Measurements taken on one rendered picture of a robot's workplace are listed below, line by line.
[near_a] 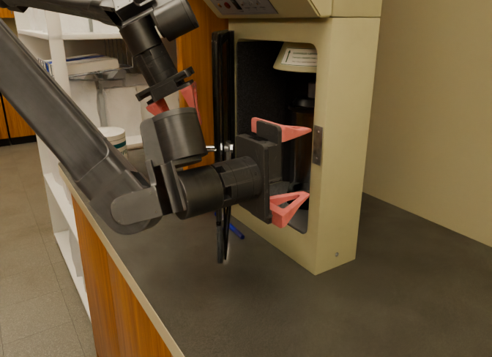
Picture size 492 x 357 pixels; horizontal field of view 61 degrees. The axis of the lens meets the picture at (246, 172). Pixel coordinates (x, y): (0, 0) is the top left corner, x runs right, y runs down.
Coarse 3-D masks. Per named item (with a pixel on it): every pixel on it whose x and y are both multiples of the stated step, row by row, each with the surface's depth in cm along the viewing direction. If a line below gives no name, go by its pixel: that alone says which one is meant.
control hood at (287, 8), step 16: (208, 0) 84; (272, 0) 68; (288, 0) 64; (304, 0) 62; (320, 0) 62; (224, 16) 85; (240, 16) 80; (256, 16) 76; (272, 16) 72; (288, 16) 69; (304, 16) 66; (320, 16) 63
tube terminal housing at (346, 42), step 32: (352, 0) 65; (256, 32) 82; (288, 32) 74; (320, 32) 67; (352, 32) 67; (320, 64) 68; (352, 64) 69; (320, 96) 70; (352, 96) 72; (352, 128) 74; (352, 160) 76; (320, 192) 74; (352, 192) 79; (256, 224) 96; (320, 224) 77; (352, 224) 82; (288, 256) 87; (320, 256) 80; (352, 256) 85
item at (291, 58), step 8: (288, 48) 79; (296, 48) 77; (304, 48) 76; (312, 48) 76; (280, 56) 81; (288, 56) 78; (296, 56) 77; (304, 56) 76; (312, 56) 76; (280, 64) 80; (288, 64) 78; (296, 64) 77; (304, 64) 76; (312, 64) 76; (312, 72) 76
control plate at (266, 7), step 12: (216, 0) 81; (228, 0) 77; (240, 0) 74; (252, 0) 72; (264, 0) 69; (228, 12) 82; (240, 12) 79; (252, 12) 76; (264, 12) 73; (276, 12) 70
